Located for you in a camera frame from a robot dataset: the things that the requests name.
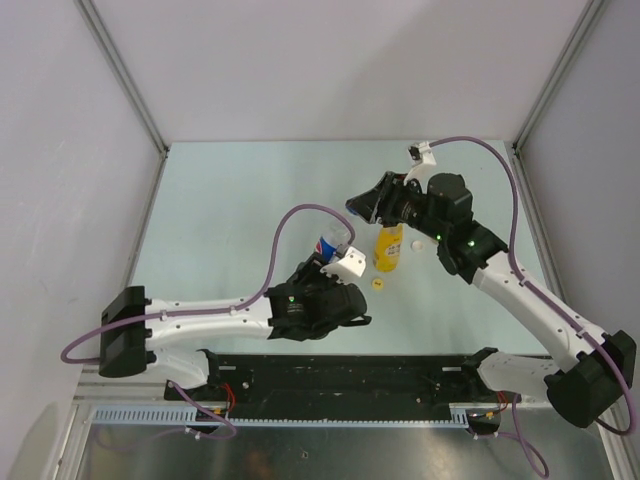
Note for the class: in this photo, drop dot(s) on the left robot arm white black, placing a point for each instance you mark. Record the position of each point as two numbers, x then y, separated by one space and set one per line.
172 339

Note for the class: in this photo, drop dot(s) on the yellow juice bottle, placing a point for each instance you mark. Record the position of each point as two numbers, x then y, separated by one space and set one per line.
388 248

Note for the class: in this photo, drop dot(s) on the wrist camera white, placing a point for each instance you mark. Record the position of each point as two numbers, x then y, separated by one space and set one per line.
347 266
423 162

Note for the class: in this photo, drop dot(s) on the aluminium frame post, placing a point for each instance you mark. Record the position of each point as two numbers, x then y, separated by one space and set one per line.
580 33
111 53

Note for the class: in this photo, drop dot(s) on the right aluminium frame post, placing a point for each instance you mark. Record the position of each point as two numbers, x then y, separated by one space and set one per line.
580 33

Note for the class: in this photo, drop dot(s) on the grey slotted cable duct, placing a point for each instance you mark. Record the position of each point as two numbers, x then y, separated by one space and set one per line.
455 417

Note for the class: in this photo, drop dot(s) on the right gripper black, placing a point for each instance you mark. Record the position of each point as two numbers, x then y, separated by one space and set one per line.
391 186

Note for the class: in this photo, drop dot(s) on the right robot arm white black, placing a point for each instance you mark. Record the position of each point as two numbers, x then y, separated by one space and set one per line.
588 369

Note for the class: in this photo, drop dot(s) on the clear water bottle blue label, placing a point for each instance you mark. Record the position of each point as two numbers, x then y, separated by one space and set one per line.
334 239

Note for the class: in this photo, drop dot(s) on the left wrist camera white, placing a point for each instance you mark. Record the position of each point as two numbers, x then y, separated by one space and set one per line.
347 266

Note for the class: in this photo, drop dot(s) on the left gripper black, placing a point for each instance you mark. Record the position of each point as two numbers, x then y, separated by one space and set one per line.
311 270

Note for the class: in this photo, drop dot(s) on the white bottle cap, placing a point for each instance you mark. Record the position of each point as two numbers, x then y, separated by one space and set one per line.
417 246

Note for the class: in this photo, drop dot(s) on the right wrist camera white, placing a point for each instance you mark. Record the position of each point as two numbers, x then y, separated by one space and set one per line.
423 162

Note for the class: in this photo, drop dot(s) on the left aluminium frame post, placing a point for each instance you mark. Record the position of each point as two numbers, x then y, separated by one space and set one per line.
111 53

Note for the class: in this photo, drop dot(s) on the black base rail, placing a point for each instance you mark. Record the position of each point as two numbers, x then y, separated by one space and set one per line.
361 387

